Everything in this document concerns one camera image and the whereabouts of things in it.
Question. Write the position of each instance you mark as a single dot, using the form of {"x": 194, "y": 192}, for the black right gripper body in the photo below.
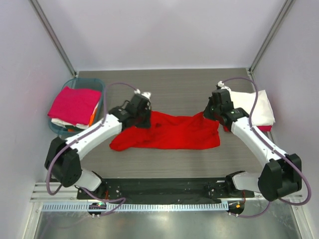
{"x": 209, "y": 112}

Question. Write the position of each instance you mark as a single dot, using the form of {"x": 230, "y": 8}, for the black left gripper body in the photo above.
{"x": 145, "y": 119}

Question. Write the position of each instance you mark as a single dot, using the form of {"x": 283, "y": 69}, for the red t-shirt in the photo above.
{"x": 225, "y": 128}
{"x": 171, "y": 132}

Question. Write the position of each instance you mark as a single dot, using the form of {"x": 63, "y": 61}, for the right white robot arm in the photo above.
{"x": 280, "y": 174}

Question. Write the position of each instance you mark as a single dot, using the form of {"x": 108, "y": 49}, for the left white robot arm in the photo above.
{"x": 63, "y": 161}

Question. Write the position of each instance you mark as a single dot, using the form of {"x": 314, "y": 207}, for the folded red t-shirt in stack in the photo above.
{"x": 225, "y": 128}

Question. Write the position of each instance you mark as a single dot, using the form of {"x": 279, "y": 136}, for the folded magenta t-shirt in stack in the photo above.
{"x": 265, "y": 128}

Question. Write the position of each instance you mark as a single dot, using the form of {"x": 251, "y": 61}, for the folded white t-shirt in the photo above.
{"x": 262, "y": 113}

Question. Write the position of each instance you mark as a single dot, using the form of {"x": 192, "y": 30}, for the orange t-shirt in basket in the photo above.
{"x": 92, "y": 119}

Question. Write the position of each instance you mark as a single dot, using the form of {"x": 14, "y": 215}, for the teal plastic laundry basket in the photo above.
{"x": 79, "y": 83}

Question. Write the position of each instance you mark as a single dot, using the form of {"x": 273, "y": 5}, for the folded pink t-shirt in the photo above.
{"x": 83, "y": 95}

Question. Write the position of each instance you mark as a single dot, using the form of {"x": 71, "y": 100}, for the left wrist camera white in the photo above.
{"x": 144, "y": 94}

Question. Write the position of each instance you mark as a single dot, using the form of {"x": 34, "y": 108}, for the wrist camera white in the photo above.
{"x": 144, "y": 94}
{"x": 220, "y": 85}

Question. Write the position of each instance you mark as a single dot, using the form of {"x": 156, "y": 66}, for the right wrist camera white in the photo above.
{"x": 220, "y": 85}

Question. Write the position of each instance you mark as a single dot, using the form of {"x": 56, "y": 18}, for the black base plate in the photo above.
{"x": 168, "y": 191}

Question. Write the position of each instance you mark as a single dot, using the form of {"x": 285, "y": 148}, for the slotted cable duct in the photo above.
{"x": 99, "y": 207}

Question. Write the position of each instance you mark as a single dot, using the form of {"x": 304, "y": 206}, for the right aluminium frame post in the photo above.
{"x": 280, "y": 17}

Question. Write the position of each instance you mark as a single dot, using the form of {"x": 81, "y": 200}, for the aluminium frame post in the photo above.
{"x": 280, "y": 17}
{"x": 52, "y": 35}

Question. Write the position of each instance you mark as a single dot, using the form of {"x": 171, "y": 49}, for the left aluminium frame post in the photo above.
{"x": 52, "y": 35}

